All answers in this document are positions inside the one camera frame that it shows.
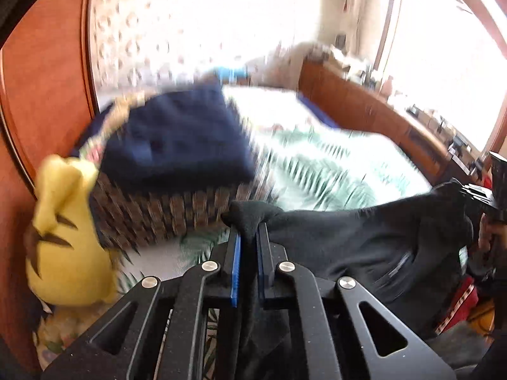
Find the long wooden sideboard cabinet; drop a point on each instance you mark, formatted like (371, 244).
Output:
(354, 107)

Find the navy blue blanket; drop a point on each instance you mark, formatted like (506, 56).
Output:
(319, 114)

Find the brown louvered wooden wardrobe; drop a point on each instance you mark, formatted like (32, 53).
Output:
(47, 100)

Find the window with wooden frame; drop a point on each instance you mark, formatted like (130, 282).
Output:
(449, 56)

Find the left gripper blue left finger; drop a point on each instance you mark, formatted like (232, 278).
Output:
(231, 266)

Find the green leaf print sheet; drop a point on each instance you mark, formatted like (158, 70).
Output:
(308, 165)

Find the person's right hand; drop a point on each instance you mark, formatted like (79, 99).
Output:
(492, 244)

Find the yellow plush toy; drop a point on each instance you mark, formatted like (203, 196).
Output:
(66, 265)

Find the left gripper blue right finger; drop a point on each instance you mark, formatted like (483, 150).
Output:
(266, 268)

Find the folded navy garment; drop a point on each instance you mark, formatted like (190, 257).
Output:
(187, 137)

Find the folded medallion pattern garment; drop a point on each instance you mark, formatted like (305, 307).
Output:
(130, 217)

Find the floral quilt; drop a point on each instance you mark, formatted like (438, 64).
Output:
(60, 328)

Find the black printed t-shirt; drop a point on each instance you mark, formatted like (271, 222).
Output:
(406, 253)

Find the pink bottle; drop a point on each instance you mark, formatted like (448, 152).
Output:
(387, 87)

